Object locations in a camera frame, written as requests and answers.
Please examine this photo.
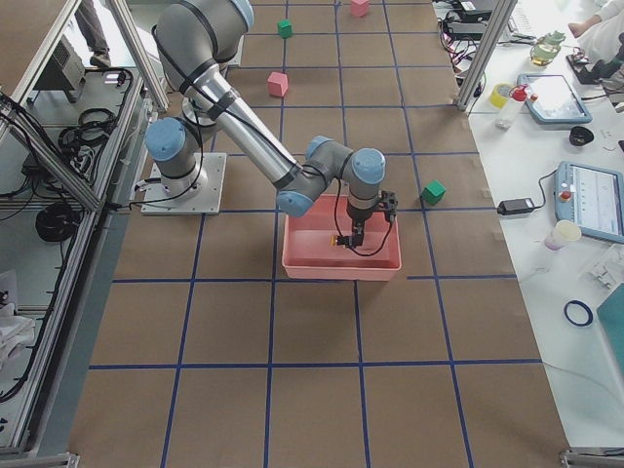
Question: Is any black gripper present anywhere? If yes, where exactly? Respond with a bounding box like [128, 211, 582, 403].
[346, 190, 398, 248]

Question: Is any yellow push button switch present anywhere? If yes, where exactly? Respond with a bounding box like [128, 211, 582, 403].
[331, 235, 352, 249]

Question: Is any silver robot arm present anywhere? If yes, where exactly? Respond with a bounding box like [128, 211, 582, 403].
[145, 1, 397, 251]

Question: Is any pink plastic bin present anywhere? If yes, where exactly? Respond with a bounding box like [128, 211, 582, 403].
[282, 194, 402, 281]

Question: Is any green foam cube near bin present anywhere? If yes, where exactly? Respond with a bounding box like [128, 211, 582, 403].
[420, 179, 447, 206]

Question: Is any black power adapter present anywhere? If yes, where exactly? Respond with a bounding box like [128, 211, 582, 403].
[496, 198, 535, 215]

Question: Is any pink foam cube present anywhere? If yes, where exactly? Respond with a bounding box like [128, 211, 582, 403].
[266, 72, 289, 98]
[350, 0, 370, 18]

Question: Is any yellow tape roll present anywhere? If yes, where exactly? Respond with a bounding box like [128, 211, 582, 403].
[488, 83, 514, 109]

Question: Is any white paper cup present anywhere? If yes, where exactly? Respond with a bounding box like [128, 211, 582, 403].
[544, 219, 582, 251]

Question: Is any clear spray bottle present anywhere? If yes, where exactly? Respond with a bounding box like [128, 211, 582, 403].
[495, 84, 527, 131]

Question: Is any pink foam cube far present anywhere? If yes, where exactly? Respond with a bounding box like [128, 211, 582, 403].
[350, 0, 370, 18]

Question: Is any teach pendant tablet far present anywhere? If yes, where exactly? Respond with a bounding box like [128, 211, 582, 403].
[517, 73, 593, 127]

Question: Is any teach pendant tablet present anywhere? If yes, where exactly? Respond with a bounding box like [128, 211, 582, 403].
[554, 161, 623, 244]
[517, 73, 593, 127]

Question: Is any teach pendant tablet near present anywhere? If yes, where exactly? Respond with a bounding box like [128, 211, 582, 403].
[554, 161, 623, 244]

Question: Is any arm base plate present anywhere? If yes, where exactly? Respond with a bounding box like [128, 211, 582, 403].
[140, 152, 227, 215]

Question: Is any blue tape ring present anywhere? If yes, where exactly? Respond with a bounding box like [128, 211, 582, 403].
[564, 300, 594, 328]

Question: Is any aluminium frame post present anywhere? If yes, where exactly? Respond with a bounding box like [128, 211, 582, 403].
[454, 0, 517, 111]

